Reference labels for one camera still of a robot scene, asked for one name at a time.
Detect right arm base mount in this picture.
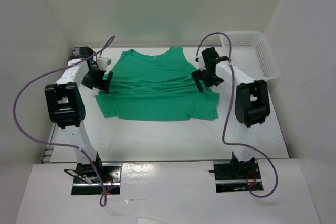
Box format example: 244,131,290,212
208,153,264,193

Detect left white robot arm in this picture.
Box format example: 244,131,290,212
44,47,113,182

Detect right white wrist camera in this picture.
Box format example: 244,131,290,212
195,55,206,70

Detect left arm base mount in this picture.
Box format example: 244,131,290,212
64,163,122,196

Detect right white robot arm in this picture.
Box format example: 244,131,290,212
191,47,270,155

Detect aluminium table edge rail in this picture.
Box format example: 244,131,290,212
41,47,82,163

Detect green tank top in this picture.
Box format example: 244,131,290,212
96,47,219,122

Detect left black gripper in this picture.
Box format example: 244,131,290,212
81,66,112,94

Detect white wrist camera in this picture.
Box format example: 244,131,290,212
96,57,111,70
195,55,206,70

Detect white plastic mesh basket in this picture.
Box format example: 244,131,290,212
220,31,280,81

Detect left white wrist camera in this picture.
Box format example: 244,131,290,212
96,57,111,70

